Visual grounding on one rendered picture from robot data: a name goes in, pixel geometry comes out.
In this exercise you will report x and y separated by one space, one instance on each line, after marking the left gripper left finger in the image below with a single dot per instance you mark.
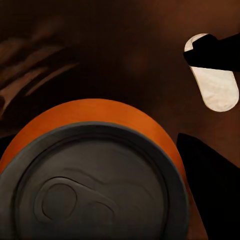
4 143

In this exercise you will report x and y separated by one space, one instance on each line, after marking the can of soda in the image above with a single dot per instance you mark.
93 169

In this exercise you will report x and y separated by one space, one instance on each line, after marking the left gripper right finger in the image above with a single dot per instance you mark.
215 185

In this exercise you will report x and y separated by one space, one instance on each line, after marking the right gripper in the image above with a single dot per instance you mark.
210 53

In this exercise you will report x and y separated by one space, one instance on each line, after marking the trash can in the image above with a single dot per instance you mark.
129 51

